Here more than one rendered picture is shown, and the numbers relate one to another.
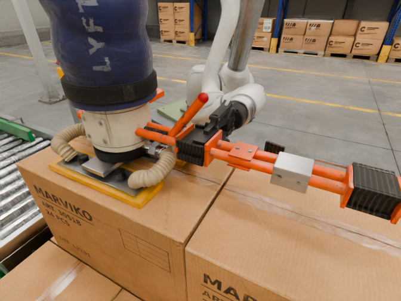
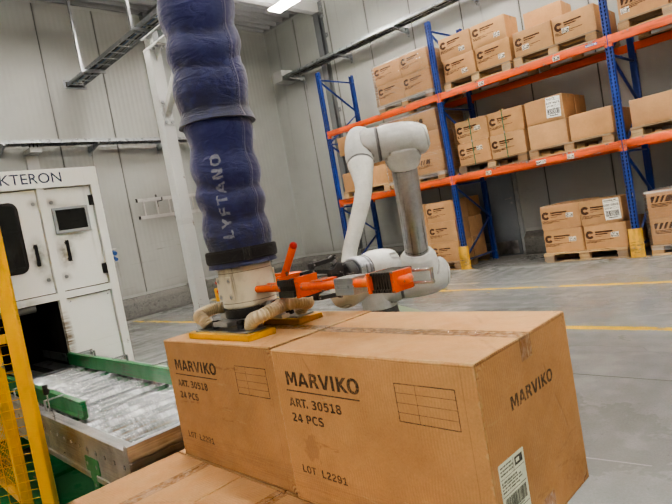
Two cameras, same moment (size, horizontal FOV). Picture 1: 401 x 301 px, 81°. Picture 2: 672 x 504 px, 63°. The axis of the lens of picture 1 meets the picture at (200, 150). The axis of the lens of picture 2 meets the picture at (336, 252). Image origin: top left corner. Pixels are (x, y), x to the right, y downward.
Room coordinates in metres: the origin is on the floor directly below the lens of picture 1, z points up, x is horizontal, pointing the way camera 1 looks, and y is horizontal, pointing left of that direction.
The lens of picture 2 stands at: (-0.97, -0.61, 1.24)
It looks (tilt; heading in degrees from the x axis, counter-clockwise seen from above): 3 degrees down; 18
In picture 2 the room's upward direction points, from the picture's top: 10 degrees counter-clockwise
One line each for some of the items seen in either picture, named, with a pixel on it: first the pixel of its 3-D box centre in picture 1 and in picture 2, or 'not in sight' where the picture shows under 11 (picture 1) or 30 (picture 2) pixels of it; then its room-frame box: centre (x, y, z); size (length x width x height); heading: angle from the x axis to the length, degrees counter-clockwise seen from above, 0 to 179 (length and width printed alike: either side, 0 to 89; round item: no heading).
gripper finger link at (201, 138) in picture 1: (205, 136); not in sight; (0.48, -0.01, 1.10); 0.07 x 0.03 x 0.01; 152
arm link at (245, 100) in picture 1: (238, 110); (357, 270); (0.68, -0.12, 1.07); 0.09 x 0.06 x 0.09; 62
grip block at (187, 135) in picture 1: (199, 143); (298, 285); (0.48, 0.00, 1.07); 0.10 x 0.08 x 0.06; 152
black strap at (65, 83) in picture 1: (113, 80); (242, 253); (0.60, 0.22, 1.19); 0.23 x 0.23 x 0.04
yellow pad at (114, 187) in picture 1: (102, 170); (229, 328); (0.51, 0.27, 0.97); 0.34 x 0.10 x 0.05; 62
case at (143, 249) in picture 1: (143, 201); (274, 385); (0.61, 0.21, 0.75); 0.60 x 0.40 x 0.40; 62
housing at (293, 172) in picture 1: (292, 171); (351, 284); (0.38, -0.19, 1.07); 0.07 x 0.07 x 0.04; 62
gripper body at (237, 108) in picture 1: (230, 119); (340, 275); (0.61, -0.08, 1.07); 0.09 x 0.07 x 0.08; 152
